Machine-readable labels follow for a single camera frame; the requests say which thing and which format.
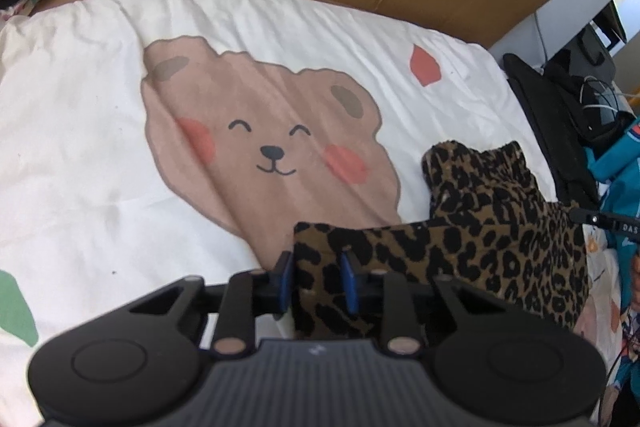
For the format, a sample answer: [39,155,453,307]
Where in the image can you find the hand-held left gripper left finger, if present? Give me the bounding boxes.
[127,251,294,355]

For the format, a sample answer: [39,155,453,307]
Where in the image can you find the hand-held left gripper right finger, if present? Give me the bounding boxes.
[340,252,511,355]

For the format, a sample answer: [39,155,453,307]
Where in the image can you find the leopard print garment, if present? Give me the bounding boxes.
[291,142,591,340]

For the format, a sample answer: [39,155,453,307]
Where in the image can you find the white cable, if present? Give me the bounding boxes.
[580,77,633,132]

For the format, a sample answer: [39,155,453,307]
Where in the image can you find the teal jersey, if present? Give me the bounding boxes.
[582,117,640,408]

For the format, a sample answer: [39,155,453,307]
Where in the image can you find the black folded garment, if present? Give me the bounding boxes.
[502,53,601,208]

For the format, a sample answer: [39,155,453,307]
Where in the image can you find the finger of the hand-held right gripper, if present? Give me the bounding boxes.
[569,207,621,230]

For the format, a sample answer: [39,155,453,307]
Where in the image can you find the white bear print blanket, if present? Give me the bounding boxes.
[0,0,621,423]

